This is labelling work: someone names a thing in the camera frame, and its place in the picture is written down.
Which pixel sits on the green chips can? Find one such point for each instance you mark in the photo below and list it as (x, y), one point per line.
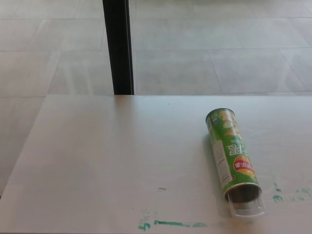
(226, 151)

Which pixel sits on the clear plastic lid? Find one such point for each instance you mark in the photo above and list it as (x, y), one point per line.
(246, 211)

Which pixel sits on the black vertical pillar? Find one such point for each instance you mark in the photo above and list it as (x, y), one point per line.
(118, 48)

